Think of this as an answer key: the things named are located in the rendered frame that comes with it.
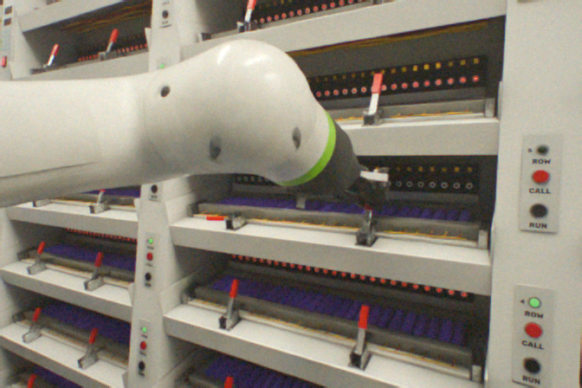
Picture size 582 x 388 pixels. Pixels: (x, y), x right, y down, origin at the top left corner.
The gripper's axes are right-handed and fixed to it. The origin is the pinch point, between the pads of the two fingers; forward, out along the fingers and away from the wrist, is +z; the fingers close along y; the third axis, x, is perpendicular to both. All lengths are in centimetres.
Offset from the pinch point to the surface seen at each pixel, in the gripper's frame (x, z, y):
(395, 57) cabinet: 32.2, 10.9, -1.9
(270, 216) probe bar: -3.7, 4.3, -21.3
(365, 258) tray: -9.7, -0.6, 0.7
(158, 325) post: -29, 3, -44
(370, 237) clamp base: -6.3, -0.4, 1.0
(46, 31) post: 49, -4, -112
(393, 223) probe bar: -3.0, 4.4, 3.1
